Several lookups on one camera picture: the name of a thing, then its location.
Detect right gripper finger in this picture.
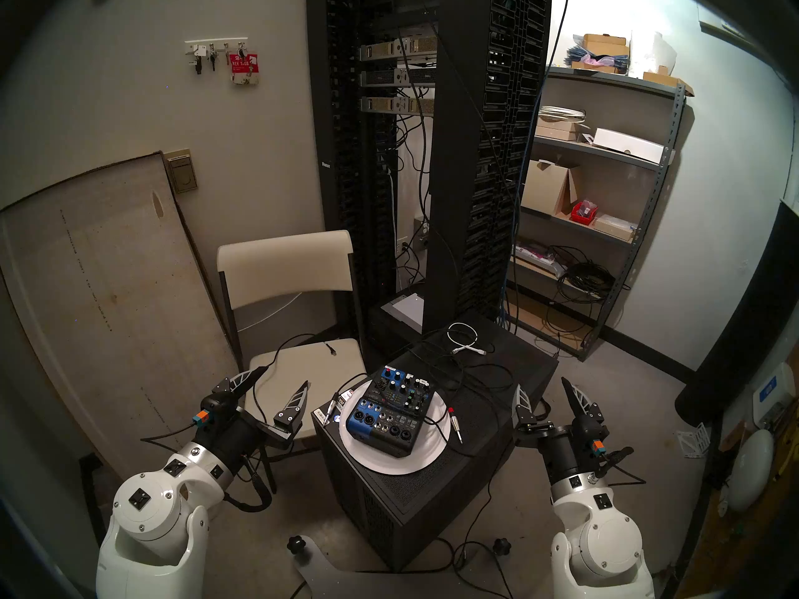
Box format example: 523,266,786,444
562,377,605,427
512,384,552,437

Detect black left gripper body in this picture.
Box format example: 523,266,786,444
191,407,295,479

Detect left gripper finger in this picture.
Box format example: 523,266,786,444
273,380,311,431
214,366,270,410

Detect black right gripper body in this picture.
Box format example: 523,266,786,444
517,420,614,490

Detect blue black audio mixer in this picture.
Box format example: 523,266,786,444
346,365,434,460

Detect black speaker cabinet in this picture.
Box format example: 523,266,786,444
310,320,559,572

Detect white round plate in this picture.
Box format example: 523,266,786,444
339,379,451,477

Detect beige folding chair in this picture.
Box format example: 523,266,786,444
217,230,370,495

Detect grey flat rack device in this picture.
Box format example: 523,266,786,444
381,294,425,330

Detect large grey cardboard sheet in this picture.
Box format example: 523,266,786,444
0,152,244,517

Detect pink white package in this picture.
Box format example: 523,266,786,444
513,242,569,277

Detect white dome device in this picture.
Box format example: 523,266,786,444
727,428,775,512

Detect tall black panel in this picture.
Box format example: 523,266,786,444
674,198,799,427

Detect beige flat box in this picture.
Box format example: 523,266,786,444
592,214,637,241

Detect white device blue label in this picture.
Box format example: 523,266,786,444
752,362,797,427

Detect open tan cardboard box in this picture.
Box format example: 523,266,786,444
521,159,584,217

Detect black server rack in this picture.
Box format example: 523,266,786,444
305,0,554,355

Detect white flat box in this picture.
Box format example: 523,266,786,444
590,128,665,163

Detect small tan box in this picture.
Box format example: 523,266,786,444
536,119,584,142

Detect beige rack unit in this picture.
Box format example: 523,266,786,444
359,37,438,62
359,95,436,115

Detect grey metal shelf unit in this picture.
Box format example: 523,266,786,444
502,66,687,361

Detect small open cardboard box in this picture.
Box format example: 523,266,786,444
643,71,695,96

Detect white key hook rack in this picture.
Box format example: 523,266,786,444
185,38,248,59

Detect pile of plastic bags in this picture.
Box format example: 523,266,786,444
567,49,628,74

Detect black rack server unit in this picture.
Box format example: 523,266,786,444
360,67,436,87

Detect white plastic bag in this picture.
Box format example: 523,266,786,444
630,30,678,77

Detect brown cardboard box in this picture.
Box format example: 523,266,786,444
582,34,630,59

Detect white Sonitrol alarm cabinet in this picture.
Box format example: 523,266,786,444
698,2,772,59

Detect thin black loose cable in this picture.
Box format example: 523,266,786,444
250,334,341,430

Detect white coiled usb cable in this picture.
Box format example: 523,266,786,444
447,321,489,356

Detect white lattice bracket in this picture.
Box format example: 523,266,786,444
673,422,712,458

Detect black cable coil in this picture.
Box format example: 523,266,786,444
549,245,631,305

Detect beige wall switch plate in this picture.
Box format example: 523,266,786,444
164,149,199,194

